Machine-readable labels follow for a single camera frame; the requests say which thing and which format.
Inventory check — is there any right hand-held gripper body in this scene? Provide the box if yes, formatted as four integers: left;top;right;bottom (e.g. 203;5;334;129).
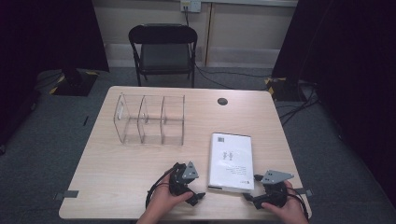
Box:
253;169;295;210

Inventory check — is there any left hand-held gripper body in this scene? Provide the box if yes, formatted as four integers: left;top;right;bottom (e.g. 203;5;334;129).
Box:
169;161;200;198

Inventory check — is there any white book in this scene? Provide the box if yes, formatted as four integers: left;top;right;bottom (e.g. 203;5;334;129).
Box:
206;132;256;194

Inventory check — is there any clear acrylic book rack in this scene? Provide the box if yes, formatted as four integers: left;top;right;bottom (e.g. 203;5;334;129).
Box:
112;91;186;147

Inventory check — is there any person's right hand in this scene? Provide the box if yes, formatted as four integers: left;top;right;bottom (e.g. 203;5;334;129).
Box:
261;180;310;224

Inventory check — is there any person's left hand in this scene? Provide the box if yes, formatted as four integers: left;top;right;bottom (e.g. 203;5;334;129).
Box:
145;173;195;220

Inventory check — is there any grey tape strip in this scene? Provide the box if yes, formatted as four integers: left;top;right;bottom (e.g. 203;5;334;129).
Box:
53;189;80;201
293;187;314;198

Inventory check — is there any black stand base yellow tape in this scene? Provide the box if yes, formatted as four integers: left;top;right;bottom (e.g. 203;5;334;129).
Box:
264;76;308;103
49;68;99;97

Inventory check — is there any black folding chair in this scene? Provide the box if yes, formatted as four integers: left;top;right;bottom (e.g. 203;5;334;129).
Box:
128;22;199;89

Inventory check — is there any dark curtain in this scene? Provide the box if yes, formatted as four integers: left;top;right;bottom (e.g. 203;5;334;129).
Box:
272;0;396;200
0;0;110;147

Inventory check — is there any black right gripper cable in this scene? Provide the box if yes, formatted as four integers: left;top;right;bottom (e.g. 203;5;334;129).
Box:
287;186;310;220

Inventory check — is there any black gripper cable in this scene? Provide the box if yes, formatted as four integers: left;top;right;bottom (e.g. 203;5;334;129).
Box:
287;186;310;220
145;167;176;210

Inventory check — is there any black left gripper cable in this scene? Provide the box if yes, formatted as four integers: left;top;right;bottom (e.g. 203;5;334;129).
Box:
145;167;176;210

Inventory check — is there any black floor cable bundle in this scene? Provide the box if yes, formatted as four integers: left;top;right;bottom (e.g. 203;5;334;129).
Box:
277;81;321;127

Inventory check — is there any black outlet power cable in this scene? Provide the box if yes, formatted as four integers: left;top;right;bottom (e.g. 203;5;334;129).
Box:
184;5;274;91

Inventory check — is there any white wall outlet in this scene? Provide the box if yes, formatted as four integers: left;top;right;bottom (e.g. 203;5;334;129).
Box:
179;0;203;14

